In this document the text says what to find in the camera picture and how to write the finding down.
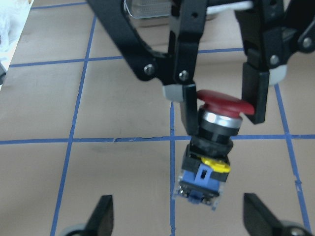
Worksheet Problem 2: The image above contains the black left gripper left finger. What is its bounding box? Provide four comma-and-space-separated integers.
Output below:
79, 195, 114, 236

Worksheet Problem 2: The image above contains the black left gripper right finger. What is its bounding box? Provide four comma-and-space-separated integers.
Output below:
243, 193, 290, 236

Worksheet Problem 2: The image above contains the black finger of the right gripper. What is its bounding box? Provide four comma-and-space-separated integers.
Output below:
88, 0, 206, 135
235, 0, 315, 124

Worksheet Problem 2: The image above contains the clear plastic bag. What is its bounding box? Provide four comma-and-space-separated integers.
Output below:
0, 0, 33, 70

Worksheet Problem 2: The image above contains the red emergency stop button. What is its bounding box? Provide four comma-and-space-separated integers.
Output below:
174, 89, 254, 210

